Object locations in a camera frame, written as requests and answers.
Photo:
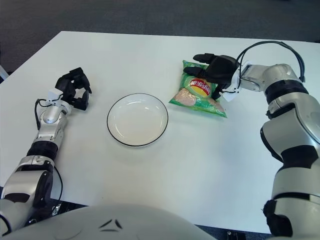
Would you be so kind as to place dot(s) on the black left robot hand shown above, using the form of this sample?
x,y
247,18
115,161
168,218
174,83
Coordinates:
x,y
66,85

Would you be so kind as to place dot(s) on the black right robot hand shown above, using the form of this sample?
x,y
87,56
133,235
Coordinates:
x,y
221,68

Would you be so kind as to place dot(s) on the green chips snack bag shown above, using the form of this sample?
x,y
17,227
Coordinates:
x,y
197,102

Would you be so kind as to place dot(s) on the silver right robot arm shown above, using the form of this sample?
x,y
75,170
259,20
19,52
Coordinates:
x,y
287,120

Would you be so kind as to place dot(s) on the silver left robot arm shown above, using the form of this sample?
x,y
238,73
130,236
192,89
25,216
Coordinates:
x,y
47,127

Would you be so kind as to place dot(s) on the white plate with black rim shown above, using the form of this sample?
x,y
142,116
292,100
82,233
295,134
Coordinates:
x,y
137,120

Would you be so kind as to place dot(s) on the left wrist white connector box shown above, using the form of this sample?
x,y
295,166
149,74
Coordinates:
x,y
54,95

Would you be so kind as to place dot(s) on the wrist white connector box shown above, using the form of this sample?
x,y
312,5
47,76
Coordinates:
x,y
231,95
54,95

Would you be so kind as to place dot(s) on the right wrist white connector box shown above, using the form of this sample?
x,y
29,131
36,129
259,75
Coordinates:
x,y
231,95

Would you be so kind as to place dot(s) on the white desk leg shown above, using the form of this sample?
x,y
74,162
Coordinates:
x,y
2,72

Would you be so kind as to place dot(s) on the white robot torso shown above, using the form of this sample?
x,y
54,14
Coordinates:
x,y
125,221

